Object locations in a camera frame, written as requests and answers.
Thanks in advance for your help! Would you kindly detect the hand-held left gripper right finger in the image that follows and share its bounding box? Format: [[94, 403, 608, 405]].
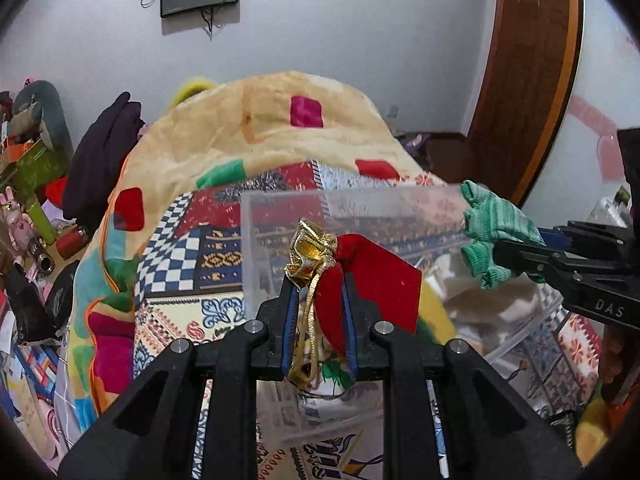
[[343, 272, 584, 480]]

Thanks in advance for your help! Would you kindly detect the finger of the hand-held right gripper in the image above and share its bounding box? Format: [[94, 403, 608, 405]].
[[539, 221, 626, 261], [492, 239, 568, 283]]

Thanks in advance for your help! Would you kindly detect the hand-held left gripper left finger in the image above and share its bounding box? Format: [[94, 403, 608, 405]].
[[57, 272, 302, 480]]

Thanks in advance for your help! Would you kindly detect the green knit sock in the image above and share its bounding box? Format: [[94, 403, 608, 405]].
[[460, 180, 547, 291]]

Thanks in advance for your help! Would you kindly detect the red velvet pouch gold top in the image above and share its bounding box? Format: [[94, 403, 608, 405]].
[[284, 218, 425, 389]]

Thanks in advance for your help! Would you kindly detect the clear plastic storage box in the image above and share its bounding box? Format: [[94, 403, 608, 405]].
[[240, 182, 572, 442]]

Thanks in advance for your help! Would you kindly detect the white and brown soft cloth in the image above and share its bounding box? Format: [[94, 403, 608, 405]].
[[430, 255, 547, 357]]

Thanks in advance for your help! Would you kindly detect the yellow soft toy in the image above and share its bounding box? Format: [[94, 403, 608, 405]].
[[417, 285, 457, 342]]

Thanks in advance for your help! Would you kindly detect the person's right hand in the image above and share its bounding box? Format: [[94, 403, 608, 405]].
[[597, 326, 640, 406]]

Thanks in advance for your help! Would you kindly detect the patterned bed sheet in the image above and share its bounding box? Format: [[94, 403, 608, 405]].
[[132, 159, 608, 480]]

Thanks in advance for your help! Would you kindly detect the dark brown low cabinet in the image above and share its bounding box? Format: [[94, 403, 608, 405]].
[[400, 132, 472, 184]]

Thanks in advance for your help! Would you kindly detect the yellow plush toy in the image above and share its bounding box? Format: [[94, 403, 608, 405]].
[[575, 390, 622, 467]]

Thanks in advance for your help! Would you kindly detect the brown wooden door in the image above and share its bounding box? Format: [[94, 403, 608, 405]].
[[465, 0, 585, 208]]

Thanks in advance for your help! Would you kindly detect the cream blanket with coloured squares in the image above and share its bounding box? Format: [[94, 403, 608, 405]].
[[67, 71, 447, 433]]

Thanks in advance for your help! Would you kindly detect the red can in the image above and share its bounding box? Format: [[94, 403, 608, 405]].
[[56, 226, 90, 260]]

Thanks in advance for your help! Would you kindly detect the dark purple cloth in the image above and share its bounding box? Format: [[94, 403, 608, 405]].
[[62, 91, 146, 232]]

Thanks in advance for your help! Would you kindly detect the yellow-green fuzzy plush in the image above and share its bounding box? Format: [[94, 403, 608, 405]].
[[167, 76, 219, 111]]

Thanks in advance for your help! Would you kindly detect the black flashlight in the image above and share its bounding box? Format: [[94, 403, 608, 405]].
[[27, 237, 55, 275]]

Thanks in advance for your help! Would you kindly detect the black plastic bag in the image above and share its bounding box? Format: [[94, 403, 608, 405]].
[[0, 260, 77, 344]]

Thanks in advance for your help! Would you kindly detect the green bottle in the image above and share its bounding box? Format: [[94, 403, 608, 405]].
[[25, 196, 59, 244]]

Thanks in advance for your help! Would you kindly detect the pink bunny figure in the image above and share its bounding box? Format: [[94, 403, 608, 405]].
[[0, 186, 34, 252]]

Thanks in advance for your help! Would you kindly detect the green cardboard box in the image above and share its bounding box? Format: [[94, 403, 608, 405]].
[[0, 141, 64, 197]]

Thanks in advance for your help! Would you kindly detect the grey plush toy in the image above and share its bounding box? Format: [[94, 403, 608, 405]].
[[12, 80, 74, 152]]

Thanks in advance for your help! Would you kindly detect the pink wall sticker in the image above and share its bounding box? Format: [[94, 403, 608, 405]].
[[570, 96, 627, 184]]

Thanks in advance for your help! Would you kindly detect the black monitor cable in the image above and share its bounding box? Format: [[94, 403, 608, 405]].
[[200, 5, 227, 41]]

